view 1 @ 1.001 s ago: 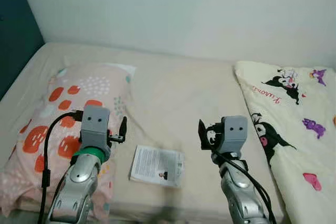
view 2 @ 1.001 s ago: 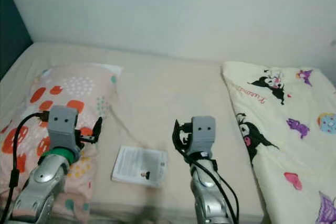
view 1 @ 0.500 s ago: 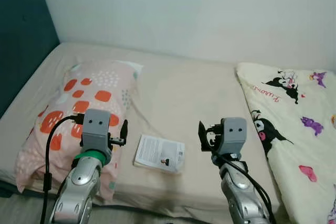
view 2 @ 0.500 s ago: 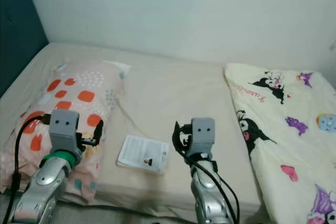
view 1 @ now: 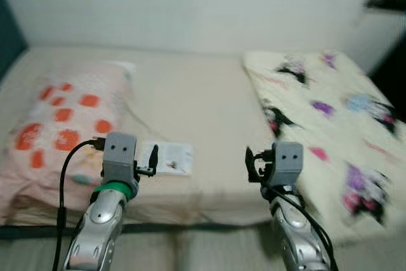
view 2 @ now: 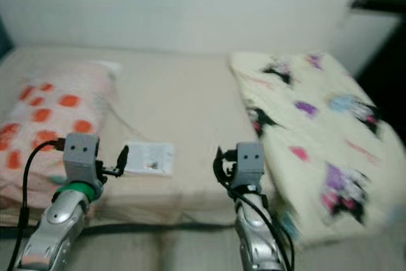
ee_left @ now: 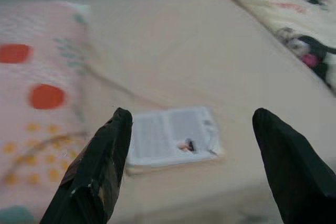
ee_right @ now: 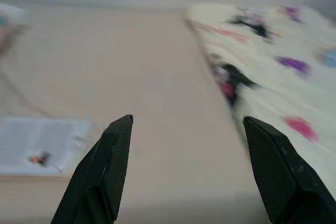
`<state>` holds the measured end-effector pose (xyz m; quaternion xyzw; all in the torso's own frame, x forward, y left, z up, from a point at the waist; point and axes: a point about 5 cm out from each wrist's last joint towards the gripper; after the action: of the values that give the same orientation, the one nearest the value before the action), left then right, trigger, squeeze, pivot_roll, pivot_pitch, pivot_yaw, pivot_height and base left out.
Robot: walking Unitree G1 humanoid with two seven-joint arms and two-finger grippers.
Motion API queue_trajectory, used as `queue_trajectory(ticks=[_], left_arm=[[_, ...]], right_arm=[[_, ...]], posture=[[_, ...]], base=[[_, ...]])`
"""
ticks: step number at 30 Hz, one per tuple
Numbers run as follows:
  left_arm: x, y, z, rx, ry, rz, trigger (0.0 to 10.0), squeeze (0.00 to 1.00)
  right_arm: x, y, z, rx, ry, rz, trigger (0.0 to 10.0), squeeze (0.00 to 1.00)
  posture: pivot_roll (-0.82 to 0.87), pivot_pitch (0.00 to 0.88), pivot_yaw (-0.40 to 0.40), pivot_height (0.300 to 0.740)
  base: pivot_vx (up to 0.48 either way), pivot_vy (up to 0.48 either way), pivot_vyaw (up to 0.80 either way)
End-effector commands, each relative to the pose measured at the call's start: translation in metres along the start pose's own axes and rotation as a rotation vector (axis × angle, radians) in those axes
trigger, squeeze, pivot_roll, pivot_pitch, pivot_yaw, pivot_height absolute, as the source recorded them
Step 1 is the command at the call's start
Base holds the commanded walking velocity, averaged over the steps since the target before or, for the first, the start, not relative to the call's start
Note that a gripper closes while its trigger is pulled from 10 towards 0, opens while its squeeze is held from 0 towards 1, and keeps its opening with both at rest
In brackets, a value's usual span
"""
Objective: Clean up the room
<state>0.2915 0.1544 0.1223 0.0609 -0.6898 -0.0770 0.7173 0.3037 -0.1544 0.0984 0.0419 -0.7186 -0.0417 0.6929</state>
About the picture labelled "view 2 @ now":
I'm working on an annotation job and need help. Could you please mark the white book blue letters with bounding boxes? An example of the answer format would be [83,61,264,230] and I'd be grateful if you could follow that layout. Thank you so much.
[124,142,175,176]

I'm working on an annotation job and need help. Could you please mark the pink pillow orange spots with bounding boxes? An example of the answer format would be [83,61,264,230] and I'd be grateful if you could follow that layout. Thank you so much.
[0,62,121,211]

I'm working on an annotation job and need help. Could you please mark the cream cartoon print blanket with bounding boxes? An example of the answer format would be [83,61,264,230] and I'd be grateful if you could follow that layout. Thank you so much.
[230,50,406,249]

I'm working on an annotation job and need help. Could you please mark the cream sheeted bed mattress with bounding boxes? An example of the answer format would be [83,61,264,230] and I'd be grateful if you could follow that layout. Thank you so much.
[0,46,406,227]

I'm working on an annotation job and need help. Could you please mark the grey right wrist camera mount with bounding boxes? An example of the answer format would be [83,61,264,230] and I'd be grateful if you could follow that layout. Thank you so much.
[235,142,265,189]

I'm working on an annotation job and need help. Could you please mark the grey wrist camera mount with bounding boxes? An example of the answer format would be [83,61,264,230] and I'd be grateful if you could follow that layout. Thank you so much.
[63,133,100,186]
[235,142,265,189]

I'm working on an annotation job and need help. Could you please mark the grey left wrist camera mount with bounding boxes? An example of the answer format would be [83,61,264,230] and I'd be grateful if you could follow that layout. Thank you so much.
[63,133,100,186]

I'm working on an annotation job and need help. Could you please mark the dark grey bed frame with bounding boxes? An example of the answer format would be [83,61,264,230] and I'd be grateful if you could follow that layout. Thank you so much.
[0,220,235,241]

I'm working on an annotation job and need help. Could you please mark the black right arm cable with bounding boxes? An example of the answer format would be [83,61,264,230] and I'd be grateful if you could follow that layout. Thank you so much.
[219,176,296,271]

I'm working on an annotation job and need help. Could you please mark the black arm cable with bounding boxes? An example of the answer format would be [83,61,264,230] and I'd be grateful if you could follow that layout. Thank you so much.
[219,176,296,271]
[6,138,68,271]

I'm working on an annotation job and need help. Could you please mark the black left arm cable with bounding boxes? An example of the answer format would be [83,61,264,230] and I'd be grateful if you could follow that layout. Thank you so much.
[6,138,68,271]

